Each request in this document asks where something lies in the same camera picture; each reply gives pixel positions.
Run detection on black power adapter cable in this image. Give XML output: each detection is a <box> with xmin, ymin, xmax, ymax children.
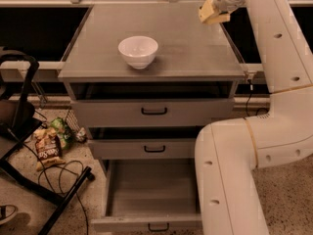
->
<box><xmin>245</xmin><ymin>78</ymin><xmax>270</xmax><ymax>118</ymax></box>

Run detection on black stand frame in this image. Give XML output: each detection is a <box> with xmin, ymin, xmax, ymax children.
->
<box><xmin>0</xmin><ymin>47</ymin><xmax>94</xmax><ymax>235</ymax></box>

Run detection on grey bottom drawer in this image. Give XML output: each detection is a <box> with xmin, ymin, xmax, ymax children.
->
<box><xmin>92</xmin><ymin>159</ymin><xmax>201</xmax><ymax>233</ymax></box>

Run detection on wire mesh basket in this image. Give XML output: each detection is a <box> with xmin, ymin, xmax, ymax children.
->
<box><xmin>65</xmin><ymin>110</ymin><xmax>80</xmax><ymax>134</ymax></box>

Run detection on green chip bag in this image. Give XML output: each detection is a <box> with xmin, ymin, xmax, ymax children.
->
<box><xmin>50</xmin><ymin>117</ymin><xmax>73</xmax><ymax>150</ymax></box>

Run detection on grey top drawer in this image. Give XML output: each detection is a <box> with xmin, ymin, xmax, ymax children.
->
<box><xmin>72</xmin><ymin>99</ymin><xmax>234</xmax><ymax>127</ymax></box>

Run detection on grey drawer cabinet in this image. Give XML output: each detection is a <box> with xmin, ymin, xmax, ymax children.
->
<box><xmin>58</xmin><ymin>1</ymin><xmax>246</xmax><ymax>174</ymax></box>

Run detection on white ceramic bowl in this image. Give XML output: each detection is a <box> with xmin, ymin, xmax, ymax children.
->
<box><xmin>118</xmin><ymin>36</ymin><xmax>158</xmax><ymax>70</ymax></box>

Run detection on black floor cable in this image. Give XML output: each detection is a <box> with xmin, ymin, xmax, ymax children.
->
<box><xmin>6</xmin><ymin>110</ymin><xmax>90</xmax><ymax>235</ymax></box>

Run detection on shoe at left edge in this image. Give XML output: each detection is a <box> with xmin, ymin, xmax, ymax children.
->
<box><xmin>0</xmin><ymin>205</ymin><xmax>18</xmax><ymax>225</ymax></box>

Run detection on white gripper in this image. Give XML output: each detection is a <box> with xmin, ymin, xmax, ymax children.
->
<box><xmin>199</xmin><ymin>0</ymin><xmax>245</xmax><ymax>24</ymax></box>

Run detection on green yellow sponge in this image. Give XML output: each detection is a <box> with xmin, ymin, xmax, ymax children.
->
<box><xmin>205</xmin><ymin>13</ymin><xmax>231</xmax><ymax>24</ymax></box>

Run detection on grey middle drawer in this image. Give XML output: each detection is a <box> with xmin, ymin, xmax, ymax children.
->
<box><xmin>88</xmin><ymin>138</ymin><xmax>196</xmax><ymax>160</ymax></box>

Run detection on brown chip bag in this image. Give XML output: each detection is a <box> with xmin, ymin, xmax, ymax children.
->
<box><xmin>34</xmin><ymin>127</ymin><xmax>65</xmax><ymax>171</ymax></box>

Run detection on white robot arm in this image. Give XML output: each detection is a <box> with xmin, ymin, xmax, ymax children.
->
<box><xmin>195</xmin><ymin>0</ymin><xmax>313</xmax><ymax>235</ymax></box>

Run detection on grey drawer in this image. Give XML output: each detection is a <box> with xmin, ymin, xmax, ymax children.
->
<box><xmin>88</xmin><ymin>138</ymin><xmax>196</xmax><ymax>160</ymax></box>
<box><xmin>72</xmin><ymin>99</ymin><xmax>234</xmax><ymax>127</ymax></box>
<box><xmin>92</xmin><ymin>159</ymin><xmax>201</xmax><ymax>233</ymax></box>

